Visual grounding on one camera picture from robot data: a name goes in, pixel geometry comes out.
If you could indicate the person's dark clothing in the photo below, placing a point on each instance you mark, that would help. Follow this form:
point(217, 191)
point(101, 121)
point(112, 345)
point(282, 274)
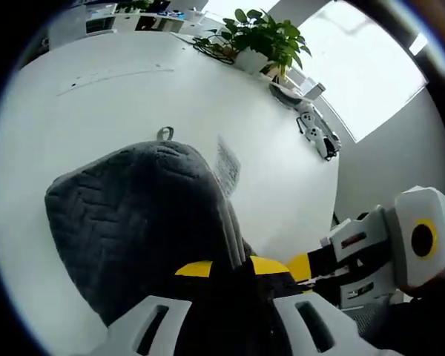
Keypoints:
point(422, 330)

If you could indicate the white background desk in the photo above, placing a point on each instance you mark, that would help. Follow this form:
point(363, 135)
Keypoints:
point(70, 22)

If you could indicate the white game controller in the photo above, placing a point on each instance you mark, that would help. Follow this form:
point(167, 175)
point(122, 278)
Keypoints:
point(320, 139)
point(308, 115)

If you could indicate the small white box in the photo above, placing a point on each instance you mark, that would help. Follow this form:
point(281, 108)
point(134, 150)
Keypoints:
point(313, 88)

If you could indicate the green potted plant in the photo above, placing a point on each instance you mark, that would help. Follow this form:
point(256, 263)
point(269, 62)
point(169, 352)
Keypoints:
point(270, 33)

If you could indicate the dark grey towel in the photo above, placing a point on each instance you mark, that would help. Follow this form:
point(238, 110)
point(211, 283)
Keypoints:
point(133, 215)

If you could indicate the grey dish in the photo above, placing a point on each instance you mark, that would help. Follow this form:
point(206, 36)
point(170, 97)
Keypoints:
point(283, 94)

